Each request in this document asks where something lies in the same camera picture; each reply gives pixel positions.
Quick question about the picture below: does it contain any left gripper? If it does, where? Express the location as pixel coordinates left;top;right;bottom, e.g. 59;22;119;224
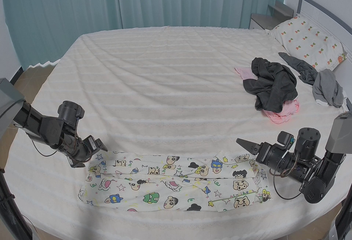
69;138;108;169

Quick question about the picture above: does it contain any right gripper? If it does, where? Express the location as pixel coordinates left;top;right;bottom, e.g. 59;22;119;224
256;142;296;176

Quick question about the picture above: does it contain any white printed pyjama top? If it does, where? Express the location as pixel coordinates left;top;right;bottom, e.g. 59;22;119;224
78;150;273;213

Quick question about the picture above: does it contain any bed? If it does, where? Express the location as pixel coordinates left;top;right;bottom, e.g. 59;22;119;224
5;0;352;237

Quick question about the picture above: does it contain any pink garment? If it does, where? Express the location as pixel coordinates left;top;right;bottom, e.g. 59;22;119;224
234;66;300;124

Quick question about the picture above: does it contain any black garment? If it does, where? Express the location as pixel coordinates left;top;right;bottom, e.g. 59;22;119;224
243;57;299;113

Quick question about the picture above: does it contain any dark grey garment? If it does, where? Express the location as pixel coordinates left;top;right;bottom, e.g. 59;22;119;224
278;52;319;85

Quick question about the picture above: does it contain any white printed pillow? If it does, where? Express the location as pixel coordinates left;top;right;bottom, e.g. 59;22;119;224
271;15;347;72

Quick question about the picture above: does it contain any grey bedside table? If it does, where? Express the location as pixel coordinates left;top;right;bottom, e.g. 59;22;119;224
250;0;294;31

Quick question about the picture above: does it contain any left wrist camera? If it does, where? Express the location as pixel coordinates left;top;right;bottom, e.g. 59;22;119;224
85;136;100;152

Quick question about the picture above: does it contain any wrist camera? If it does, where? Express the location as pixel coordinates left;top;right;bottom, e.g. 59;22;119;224
277;131;295;149
85;136;100;152

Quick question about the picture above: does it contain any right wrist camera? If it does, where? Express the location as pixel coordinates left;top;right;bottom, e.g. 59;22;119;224
277;131;295;149

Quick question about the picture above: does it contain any black cable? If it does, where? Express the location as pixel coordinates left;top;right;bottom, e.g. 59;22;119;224
30;139;59;157
273;174;303;201

